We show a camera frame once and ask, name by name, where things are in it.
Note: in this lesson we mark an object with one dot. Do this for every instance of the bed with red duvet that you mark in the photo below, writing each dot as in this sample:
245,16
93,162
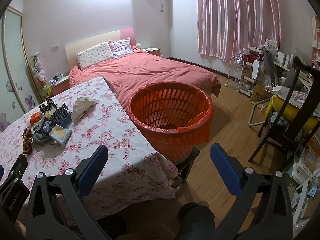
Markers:
150,70

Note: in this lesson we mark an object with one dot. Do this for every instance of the table with floral cloth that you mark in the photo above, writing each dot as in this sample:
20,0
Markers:
100,120

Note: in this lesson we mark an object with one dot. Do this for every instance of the frosted floral wardrobe door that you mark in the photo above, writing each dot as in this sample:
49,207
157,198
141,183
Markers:
15,67

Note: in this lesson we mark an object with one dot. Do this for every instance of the beige and pink headboard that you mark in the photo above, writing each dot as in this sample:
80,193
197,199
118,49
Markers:
90,41

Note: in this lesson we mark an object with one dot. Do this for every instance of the purple pillow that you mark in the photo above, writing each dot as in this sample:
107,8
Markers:
121,47

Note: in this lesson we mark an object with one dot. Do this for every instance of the yellow bag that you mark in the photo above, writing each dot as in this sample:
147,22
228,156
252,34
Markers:
287,105

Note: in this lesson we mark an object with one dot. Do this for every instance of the light blue packet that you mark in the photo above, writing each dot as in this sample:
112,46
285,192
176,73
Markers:
41,138

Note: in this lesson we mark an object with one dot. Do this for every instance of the white metal tube frame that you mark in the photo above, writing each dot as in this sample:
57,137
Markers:
251,115

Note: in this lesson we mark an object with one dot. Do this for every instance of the beige cloth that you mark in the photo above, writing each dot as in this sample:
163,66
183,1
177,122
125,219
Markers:
82,105

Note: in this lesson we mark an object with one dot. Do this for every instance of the cluttered white desk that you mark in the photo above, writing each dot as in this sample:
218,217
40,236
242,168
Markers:
287,62

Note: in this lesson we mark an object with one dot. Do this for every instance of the white paper bag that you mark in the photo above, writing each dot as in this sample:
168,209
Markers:
257,70

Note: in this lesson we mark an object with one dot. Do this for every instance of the orange plastic lattice basket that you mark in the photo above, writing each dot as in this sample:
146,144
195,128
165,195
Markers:
172,152

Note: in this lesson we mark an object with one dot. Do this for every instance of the black and white patterned scrunchie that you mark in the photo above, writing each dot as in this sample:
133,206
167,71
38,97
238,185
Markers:
48,102

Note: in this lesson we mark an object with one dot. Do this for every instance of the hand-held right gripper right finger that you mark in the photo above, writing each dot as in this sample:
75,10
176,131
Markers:
225,172

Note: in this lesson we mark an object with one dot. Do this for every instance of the white mug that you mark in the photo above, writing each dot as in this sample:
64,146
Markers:
60,76

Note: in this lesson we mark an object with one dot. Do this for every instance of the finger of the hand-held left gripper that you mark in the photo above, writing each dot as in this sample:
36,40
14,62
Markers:
1,172

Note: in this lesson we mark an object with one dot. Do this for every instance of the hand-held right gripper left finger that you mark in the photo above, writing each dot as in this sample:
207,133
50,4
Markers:
92,172

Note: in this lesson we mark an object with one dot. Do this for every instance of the white wall socket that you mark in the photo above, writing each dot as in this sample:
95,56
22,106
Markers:
55,46

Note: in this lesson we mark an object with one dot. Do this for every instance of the pink striped curtain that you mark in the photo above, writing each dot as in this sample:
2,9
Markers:
237,17

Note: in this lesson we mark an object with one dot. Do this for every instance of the nightstand with pink front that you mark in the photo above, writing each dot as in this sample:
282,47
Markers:
153,52
61,86

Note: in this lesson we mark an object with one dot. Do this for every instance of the yellow and white wrapper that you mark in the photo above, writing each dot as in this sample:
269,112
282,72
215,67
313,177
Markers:
60,133

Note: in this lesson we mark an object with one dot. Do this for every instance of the dark wooden chair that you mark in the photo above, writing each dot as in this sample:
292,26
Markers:
295,120

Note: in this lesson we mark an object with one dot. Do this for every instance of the orange snack packet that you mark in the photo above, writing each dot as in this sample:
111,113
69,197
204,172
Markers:
36,117

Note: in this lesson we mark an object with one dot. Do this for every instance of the dark blue packet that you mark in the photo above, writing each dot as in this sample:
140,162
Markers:
46,125

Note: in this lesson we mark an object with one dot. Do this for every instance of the white trolley shelf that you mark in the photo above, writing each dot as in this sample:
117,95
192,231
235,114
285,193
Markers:
247,85

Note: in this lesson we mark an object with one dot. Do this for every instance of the white floral pillow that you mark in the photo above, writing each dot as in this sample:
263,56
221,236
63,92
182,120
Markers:
95,53

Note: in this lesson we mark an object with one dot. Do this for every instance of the brown paper bag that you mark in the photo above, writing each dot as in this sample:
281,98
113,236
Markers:
260,95

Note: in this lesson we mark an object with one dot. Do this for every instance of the person's dark trouser leg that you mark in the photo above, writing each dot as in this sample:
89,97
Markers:
197,222

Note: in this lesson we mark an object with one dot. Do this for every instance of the dark stool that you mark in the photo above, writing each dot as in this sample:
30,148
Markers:
187,165

